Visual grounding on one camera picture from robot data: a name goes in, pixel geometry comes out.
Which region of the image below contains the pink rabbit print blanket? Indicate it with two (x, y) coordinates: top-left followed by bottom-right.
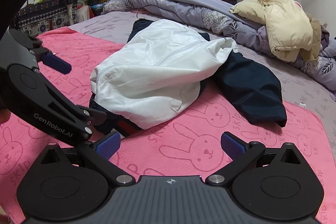
(0, 26), (336, 224)

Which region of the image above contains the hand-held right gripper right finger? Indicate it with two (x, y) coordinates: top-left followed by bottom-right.
(205, 131), (305, 186)

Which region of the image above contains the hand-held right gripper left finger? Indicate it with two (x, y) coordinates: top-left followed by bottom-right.
(34, 131), (135, 186)

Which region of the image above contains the purple floral quilt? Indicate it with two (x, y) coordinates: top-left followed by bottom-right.
(101, 0), (336, 94)

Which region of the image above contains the brown garment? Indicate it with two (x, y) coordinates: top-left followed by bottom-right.
(306, 13), (330, 60)

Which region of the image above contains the cream puffer jacket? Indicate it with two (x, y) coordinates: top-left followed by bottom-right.
(230, 0), (315, 63)

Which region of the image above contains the white and navy jacket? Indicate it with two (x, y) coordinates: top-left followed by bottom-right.
(89, 19), (288, 138)

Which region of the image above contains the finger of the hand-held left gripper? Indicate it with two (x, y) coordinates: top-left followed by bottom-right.
(26, 38), (72, 74)
(45, 81), (107, 141)

